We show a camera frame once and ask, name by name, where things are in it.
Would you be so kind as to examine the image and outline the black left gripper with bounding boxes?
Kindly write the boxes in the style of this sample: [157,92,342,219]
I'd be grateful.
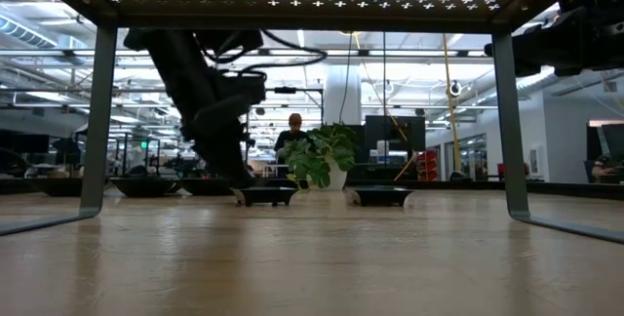
[179,72,268,186]

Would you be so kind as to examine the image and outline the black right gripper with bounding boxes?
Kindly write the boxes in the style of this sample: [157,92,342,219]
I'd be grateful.
[484,6,624,78]

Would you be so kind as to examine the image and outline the black small square plate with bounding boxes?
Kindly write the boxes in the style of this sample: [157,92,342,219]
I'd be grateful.
[232,186,299,208]
[348,185,415,208]

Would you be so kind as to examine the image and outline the person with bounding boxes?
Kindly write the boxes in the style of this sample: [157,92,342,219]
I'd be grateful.
[273,112,311,166]
[591,154,624,184]

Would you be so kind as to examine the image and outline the green potted plant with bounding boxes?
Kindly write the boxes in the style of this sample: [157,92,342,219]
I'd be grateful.
[276,123,360,192]

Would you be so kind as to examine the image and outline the red chair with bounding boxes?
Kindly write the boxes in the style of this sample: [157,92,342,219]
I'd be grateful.
[496,162,530,180]

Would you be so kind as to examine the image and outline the black display screen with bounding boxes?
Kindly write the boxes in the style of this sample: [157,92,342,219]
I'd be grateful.
[586,119,624,161]

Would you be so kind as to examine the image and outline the black monitor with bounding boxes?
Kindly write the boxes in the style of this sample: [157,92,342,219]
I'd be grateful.
[364,114,427,152]

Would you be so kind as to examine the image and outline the grey perforated metal shelf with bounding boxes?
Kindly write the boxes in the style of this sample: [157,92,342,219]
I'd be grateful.
[0,0,624,247]

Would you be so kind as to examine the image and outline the yellow hanging cable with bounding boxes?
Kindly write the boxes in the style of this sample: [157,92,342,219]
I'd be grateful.
[441,32,462,174]

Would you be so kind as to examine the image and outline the white wall poster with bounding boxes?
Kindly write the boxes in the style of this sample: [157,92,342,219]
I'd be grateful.
[528,144,543,176]

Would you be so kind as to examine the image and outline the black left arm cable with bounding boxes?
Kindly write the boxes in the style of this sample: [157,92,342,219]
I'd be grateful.
[194,28,329,76]

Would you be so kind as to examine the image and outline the black aluminium table frame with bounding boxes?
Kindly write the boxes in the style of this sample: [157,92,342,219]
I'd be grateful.
[0,175,624,201]

